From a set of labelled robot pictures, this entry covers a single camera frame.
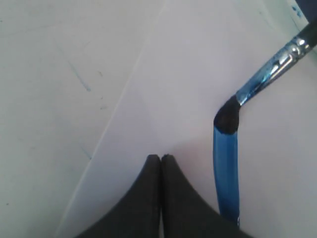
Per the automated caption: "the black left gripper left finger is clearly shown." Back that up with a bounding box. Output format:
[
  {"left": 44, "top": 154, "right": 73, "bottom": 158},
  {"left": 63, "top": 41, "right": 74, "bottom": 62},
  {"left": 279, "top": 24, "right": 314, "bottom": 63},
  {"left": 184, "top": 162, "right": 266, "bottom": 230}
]
[{"left": 78, "top": 155, "right": 161, "bottom": 238}]

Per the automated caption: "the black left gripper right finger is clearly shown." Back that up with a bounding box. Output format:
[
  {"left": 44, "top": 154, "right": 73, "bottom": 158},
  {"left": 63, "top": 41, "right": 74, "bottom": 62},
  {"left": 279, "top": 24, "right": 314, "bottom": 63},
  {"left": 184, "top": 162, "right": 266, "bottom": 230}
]
[{"left": 161, "top": 154, "right": 250, "bottom": 238}]

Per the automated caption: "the black paintbrush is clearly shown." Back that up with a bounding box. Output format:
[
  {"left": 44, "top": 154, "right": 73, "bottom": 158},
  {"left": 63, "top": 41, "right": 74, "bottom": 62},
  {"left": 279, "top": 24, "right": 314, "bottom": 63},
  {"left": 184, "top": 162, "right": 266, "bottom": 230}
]
[{"left": 213, "top": 19, "right": 317, "bottom": 136}]

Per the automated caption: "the white paper sheet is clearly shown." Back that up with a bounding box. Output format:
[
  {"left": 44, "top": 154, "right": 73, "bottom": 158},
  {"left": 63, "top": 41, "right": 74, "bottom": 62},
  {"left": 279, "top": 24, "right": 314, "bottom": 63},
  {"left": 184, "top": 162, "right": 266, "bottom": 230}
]
[{"left": 56, "top": 0, "right": 317, "bottom": 238}]

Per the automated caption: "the white square paint dish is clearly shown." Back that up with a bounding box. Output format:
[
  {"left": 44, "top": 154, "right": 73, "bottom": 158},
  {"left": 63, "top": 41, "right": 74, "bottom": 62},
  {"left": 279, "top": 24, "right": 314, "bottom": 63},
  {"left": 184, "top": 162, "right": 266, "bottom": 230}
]
[{"left": 289, "top": 0, "right": 317, "bottom": 24}]

